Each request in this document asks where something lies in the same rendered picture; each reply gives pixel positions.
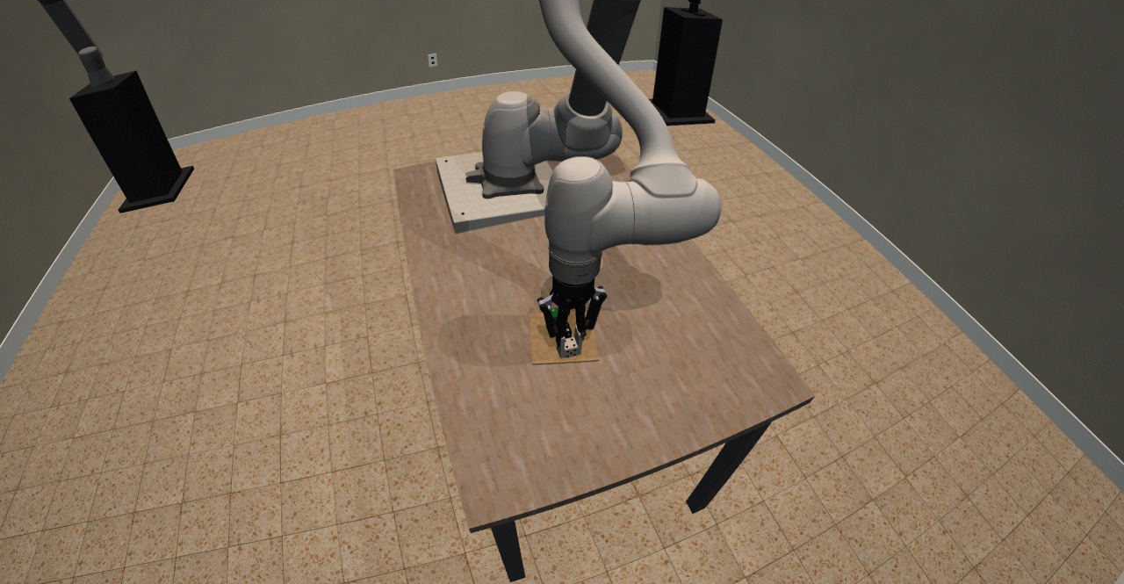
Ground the tan mat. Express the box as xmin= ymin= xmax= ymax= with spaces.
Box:
xmin=531 ymin=312 xmax=600 ymax=365

